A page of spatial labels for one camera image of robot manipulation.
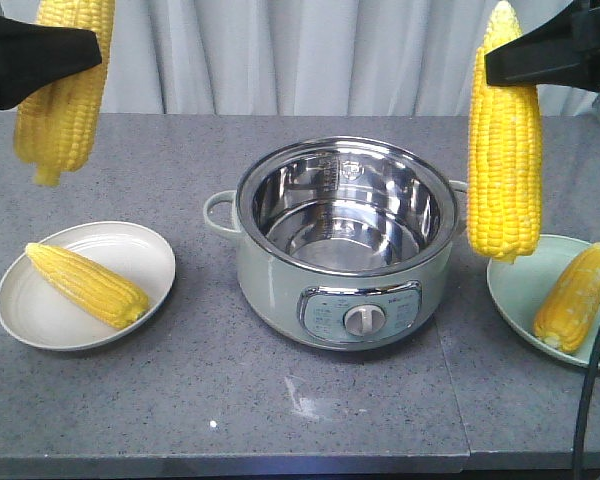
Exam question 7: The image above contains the yellow corn cob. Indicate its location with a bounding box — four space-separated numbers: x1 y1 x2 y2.
467 1 543 263
14 1 115 187
25 243 150 330
533 242 600 354

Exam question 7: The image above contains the pale green electric cooking pot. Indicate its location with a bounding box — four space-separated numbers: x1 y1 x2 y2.
204 136 468 351

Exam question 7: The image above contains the grey curtain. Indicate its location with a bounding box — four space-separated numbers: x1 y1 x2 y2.
0 0 600 117

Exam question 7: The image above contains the pale green round plate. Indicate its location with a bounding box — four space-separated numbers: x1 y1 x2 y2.
486 234 600 367

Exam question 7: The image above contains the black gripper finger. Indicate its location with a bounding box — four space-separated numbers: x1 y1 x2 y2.
0 15 103 110
485 9 600 92

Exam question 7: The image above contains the white round plate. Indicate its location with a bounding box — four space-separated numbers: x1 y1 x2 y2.
0 221 176 351

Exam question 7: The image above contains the black cable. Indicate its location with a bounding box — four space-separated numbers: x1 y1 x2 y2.
571 279 600 480

